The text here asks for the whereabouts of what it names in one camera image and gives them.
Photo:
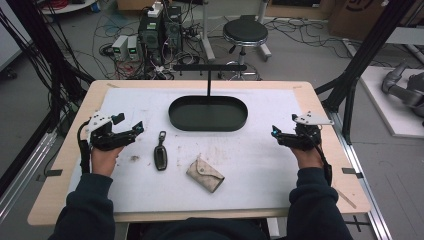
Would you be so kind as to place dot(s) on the wooden table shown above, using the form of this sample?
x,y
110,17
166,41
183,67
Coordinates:
x,y
336,156

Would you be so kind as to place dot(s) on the white round table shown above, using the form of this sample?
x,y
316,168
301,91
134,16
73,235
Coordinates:
x,y
68,6

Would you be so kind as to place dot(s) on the white floor board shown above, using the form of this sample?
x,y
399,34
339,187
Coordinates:
x,y
376,96

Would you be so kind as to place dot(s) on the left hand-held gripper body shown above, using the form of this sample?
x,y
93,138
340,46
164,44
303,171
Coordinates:
x,y
103,136

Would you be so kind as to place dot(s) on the black tray with T-bar stand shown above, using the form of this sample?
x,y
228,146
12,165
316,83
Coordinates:
x,y
208,115

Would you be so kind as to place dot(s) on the black car key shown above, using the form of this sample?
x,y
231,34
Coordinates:
x,y
160,158

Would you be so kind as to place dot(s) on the person's right hand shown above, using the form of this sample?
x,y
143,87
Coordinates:
x,y
308,158

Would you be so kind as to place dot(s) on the black metal frame post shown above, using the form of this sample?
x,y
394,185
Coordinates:
x,y
366,50

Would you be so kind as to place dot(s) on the white table mat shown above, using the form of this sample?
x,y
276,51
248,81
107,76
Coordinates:
x,y
253,166

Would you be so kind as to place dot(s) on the cardboard box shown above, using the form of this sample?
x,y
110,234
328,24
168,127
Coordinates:
x,y
360,16

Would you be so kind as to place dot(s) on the black round stool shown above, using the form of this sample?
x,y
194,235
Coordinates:
x,y
245,31

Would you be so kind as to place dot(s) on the white table leg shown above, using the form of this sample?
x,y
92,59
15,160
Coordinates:
x,y
264,43
207,36

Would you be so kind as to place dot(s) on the black computer tower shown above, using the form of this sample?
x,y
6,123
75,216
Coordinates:
x,y
173,28
150,36

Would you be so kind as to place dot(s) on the grey bench power supply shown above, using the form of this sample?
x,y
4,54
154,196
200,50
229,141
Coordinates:
x,y
132,48
119,46

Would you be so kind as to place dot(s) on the white power strip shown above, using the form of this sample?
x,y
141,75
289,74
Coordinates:
x,y
155,9

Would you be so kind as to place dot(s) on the person's torso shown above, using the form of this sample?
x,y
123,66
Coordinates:
x,y
203,230

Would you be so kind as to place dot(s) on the aluminium rail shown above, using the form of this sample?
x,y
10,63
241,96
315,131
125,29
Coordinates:
x,y
23,173
363,186

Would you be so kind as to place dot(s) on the person's left hand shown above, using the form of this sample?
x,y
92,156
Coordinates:
x,y
104,161

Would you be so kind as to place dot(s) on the beige key pouch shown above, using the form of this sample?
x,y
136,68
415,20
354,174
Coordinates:
x,y
205,175

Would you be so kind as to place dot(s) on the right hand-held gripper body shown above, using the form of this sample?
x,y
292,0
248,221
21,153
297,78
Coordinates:
x,y
305,133

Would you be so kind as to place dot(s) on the black tape piece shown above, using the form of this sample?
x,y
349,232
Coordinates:
x,y
349,171
54,173

